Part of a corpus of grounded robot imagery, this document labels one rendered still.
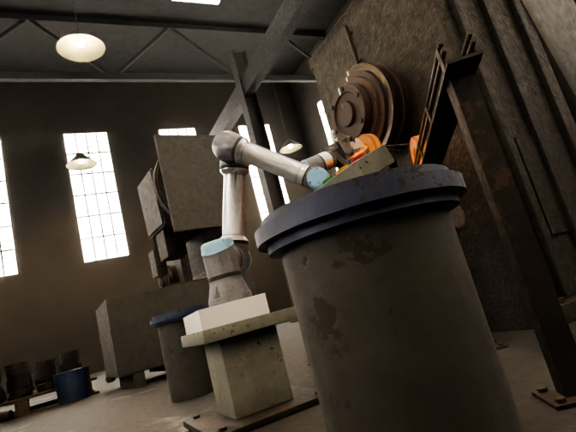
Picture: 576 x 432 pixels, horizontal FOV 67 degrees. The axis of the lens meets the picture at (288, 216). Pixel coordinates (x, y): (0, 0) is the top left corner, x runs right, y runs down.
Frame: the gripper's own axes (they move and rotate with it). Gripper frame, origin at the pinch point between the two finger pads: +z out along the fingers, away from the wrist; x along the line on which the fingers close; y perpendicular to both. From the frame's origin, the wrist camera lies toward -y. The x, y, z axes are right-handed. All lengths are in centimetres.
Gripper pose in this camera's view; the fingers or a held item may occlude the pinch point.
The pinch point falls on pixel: (365, 148)
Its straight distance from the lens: 186.1
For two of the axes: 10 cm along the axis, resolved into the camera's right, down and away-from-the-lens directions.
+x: -4.2, 2.7, 8.7
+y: -4.7, -8.8, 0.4
